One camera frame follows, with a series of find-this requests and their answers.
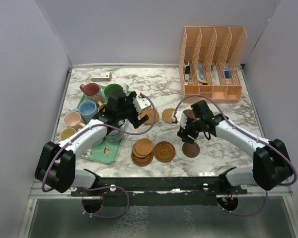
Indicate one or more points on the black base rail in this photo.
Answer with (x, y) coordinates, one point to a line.
(164, 191)

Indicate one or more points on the grey mug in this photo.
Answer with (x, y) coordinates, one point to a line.
(114, 136)

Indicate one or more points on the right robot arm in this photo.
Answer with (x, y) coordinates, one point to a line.
(271, 163)

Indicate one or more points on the brown ringed wooden coaster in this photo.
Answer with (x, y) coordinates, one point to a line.
(142, 161)

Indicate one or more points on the pink mug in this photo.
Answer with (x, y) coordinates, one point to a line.
(74, 120)

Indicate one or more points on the white printed packet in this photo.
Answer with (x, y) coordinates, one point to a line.
(214, 75)

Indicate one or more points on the black grey marker pen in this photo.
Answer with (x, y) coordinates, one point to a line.
(186, 74)

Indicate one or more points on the light brown wooden coaster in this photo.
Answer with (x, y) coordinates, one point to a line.
(144, 146)

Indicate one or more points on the green floral mug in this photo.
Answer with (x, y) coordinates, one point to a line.
(115, 87)

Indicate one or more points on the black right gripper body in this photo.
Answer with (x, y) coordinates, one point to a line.
(193, 127)

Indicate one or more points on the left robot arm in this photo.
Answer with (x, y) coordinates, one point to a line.
(56, 168)

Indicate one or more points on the red floral mug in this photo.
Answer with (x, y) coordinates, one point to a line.
(91, 91)

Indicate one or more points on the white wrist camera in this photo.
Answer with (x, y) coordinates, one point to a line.
(141, 104)
(179, 117)

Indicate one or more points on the woven rattan coaster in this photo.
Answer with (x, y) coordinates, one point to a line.
(150, 113)
(167, 115)

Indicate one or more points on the peach plastic file organizer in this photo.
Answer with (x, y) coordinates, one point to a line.
(209, 45)

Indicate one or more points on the blue mug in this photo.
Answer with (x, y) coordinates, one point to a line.
(87, 110)

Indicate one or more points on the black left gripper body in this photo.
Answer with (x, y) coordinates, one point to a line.
(132, 112)

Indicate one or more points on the small white red box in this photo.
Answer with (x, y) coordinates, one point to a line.
(101, 76)

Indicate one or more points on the dark walnut coaster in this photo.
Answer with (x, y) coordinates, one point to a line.
(189, 113)
(191, 150)

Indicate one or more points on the yellow mug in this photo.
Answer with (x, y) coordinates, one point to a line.
(67, 133)

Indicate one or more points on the tan mug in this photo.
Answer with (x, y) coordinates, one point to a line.
(101, 106)

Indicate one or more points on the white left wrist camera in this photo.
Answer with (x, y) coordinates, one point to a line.
(141, 104)

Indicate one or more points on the white blue packet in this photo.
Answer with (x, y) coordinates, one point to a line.
(200, 74)

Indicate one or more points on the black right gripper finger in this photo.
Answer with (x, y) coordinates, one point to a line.
(183, 135)
(190, 140)

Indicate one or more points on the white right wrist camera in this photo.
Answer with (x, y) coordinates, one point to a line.
(179, 117)

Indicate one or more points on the green serving tray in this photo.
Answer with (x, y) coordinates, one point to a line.
(103, 151)

